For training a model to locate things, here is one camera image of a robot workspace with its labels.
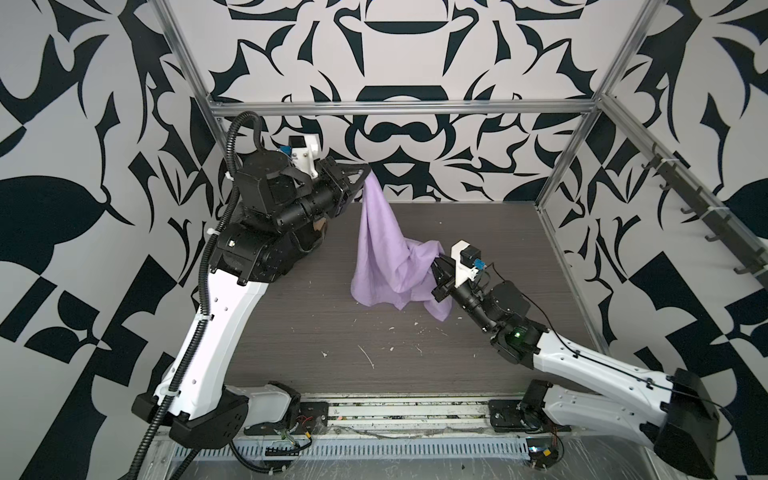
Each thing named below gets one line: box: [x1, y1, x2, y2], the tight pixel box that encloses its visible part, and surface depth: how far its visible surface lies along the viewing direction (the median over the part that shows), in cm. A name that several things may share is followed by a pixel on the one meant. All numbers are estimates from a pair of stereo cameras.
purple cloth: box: [351, 170, 451, 322], surface depth 66 cm
